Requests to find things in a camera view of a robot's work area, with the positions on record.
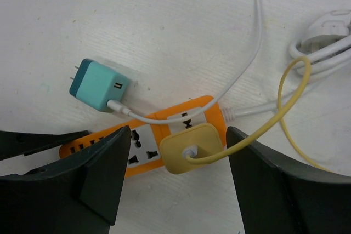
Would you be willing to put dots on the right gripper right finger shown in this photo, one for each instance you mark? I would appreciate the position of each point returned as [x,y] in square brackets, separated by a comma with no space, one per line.
[278,194]

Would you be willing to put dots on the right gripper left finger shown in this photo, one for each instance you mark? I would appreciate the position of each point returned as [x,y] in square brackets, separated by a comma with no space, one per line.
[77,194]

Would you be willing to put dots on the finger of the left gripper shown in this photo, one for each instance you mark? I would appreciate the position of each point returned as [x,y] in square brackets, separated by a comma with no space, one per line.
[16,143]

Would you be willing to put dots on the orange power strip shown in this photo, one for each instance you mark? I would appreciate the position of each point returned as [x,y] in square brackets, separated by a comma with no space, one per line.
[144,155]

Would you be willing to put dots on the yellow usb charger plug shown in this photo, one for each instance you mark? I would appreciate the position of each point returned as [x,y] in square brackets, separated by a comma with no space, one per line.
[197,142]

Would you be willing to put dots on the teal usb charger plug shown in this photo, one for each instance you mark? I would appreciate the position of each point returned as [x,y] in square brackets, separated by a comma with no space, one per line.
[95,84]

